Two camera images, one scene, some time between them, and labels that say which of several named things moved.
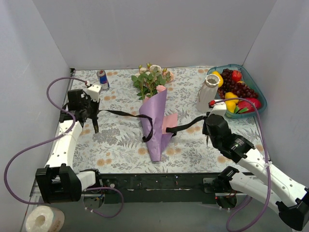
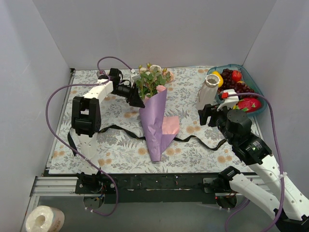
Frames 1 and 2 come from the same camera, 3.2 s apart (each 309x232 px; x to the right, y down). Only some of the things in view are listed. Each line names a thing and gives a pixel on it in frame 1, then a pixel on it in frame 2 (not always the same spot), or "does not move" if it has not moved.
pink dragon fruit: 244,106 does not move
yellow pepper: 220,83 does not move
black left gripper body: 92,112 → 132,94
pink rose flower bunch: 151,80 does not move
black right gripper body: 205,124 → 206,115
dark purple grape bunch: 227,85 does not move
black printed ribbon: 172,130 → 137,136
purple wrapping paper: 154,105 does not move
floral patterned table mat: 120,146 does not move
